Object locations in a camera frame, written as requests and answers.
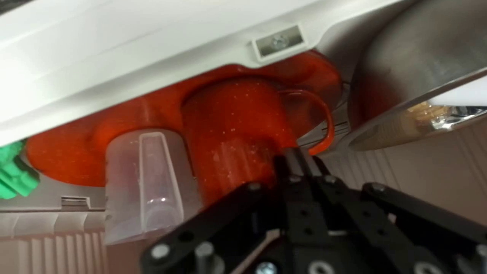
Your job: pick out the white stacked cabinet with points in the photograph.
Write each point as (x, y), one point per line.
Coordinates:
(126, 51)

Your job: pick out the green plastic toy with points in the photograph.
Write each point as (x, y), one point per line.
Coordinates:
(15, 177)

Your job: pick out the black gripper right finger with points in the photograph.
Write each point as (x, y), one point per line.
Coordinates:
(365, 223)

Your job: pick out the clear plastic measuring cup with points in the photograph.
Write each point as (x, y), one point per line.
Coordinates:
(146, 192)

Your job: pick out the metal bowl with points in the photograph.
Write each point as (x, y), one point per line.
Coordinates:
(415, 62)

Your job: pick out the red enamel mug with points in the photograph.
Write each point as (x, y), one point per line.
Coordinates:
(232, 132)

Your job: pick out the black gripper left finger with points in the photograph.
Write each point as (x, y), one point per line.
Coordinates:
(228, 223)

